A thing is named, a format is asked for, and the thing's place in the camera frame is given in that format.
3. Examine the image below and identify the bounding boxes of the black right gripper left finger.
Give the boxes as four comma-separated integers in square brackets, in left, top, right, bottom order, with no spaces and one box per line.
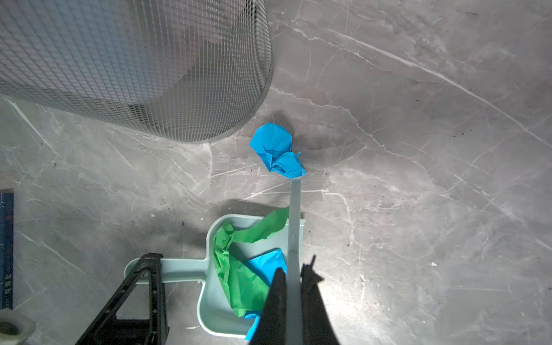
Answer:
[250,268,287,345]

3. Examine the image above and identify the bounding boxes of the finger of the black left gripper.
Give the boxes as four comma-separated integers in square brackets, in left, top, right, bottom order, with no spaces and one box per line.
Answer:
[75,253,170,345]

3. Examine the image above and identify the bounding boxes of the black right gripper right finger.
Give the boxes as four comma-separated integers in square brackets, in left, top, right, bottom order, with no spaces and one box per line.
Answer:
[300,255,339,345]

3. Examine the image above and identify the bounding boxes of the pale green hand brush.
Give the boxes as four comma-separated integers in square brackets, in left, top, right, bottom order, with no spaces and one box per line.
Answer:
[285,180,303,345]

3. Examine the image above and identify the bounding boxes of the green paper scrap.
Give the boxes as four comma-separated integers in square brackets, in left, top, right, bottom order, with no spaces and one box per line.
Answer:
[213,208,289,318]

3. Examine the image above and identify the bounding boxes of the pale green dustpan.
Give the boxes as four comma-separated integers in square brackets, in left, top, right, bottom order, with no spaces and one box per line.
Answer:
[124,213,306,338]

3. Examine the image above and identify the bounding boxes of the blue paper scrap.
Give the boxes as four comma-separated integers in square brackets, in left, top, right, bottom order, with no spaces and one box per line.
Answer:
[244,249,288,342]
[250,123,306,179]

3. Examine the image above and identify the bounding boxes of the dark blue book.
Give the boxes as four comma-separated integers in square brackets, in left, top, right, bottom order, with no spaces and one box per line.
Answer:
[0,189,14,309]

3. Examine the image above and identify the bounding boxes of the silver mesh waste basket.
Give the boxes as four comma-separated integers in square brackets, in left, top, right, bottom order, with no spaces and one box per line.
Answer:
[1,1,273,142]

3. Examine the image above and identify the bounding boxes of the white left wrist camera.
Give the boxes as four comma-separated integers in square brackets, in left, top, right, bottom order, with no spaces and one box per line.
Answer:
[1,308,36,345]

